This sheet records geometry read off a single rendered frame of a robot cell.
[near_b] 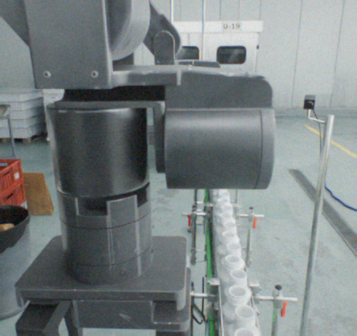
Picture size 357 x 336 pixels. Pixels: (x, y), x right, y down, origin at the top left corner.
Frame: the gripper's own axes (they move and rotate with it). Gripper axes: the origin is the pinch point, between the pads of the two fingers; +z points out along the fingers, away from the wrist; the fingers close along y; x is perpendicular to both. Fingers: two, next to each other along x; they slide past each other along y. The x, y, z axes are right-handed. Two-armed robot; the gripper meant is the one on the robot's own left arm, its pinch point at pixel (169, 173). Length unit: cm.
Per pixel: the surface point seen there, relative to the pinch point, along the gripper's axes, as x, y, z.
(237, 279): -0.2, -14.1, 24.2
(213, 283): -4.9, -9.1, 28.8
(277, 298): -4.2, -23.8, 32.0
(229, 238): -18.0, -13.7, 24.2
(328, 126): -90, -61, 8
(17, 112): -587, 357, 70
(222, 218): -30.1, -12.4, 24.3
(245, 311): 8.4, -14.7, 25.4
